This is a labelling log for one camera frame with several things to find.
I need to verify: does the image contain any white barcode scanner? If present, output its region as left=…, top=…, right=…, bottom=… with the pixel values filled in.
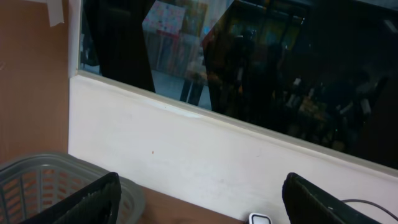
left=246, top=213, right=272, bottom=224

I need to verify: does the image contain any grey plastic basket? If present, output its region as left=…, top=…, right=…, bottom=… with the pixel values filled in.
left=1, top=153, right=146, bottom=224

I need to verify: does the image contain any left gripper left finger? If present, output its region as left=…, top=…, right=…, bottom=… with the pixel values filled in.
left=22, top=172, right=121, bottom=224

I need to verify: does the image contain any scanner grey cable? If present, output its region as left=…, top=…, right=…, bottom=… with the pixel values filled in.
left=341, top=198, right=398, bottom=222

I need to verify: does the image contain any dark glass window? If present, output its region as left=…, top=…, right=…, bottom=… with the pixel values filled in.
left=80, top=0, right=397, bottom=169

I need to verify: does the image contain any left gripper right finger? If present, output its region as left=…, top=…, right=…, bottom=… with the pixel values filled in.
left=282, top=172, right=378, bottom=224

